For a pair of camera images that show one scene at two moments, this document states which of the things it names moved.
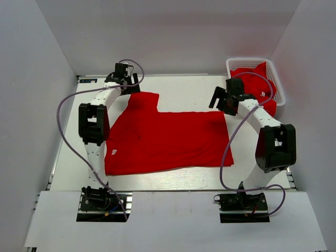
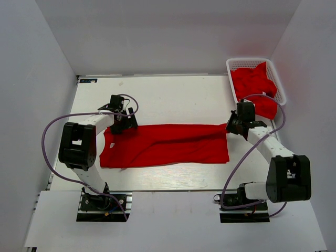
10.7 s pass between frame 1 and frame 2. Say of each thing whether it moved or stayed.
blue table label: stayed
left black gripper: moved
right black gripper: moved
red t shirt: moved
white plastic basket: stayed
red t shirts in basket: stayed
